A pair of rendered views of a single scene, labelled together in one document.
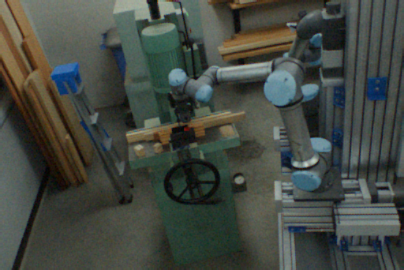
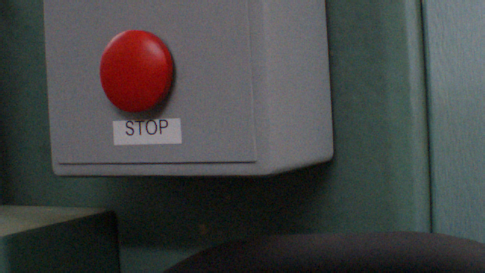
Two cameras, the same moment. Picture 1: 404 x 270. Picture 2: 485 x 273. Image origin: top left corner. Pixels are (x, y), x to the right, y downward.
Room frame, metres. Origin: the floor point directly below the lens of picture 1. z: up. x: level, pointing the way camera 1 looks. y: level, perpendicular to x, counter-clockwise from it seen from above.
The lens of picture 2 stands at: (2.42, -0.33, 1.35)
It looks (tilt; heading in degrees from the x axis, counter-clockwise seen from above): 3 degrees down; 120
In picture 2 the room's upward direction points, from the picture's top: 3 degrees counter-clockwise
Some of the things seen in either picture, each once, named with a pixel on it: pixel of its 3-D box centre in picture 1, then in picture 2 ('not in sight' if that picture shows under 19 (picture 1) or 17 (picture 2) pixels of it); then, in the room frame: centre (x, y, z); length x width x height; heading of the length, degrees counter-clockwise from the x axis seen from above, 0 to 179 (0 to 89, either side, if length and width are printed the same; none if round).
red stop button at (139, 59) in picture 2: not in sight; (135, 70); (2.21, -0.06, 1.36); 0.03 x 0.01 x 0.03; 3
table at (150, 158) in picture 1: (184, 147); not in sight; (1.78, 0.09, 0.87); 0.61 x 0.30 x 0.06; 93
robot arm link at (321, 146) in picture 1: (316, 154); not in sight; (1.36, -0.50, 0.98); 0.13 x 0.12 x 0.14; 146
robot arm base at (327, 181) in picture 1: (316, 174); not in sight; (1.37, -0.50, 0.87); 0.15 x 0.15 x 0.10
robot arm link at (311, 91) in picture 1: (308, 99); not in sight; (1.85, -0.63, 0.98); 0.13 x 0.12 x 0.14; 90
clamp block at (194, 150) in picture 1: (184, 149); not in sight; (1.69, 0.09, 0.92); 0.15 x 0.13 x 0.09; 93
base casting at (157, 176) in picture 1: (182, 141); not in sight; (2.01, 0.10, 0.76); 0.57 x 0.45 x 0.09; 3
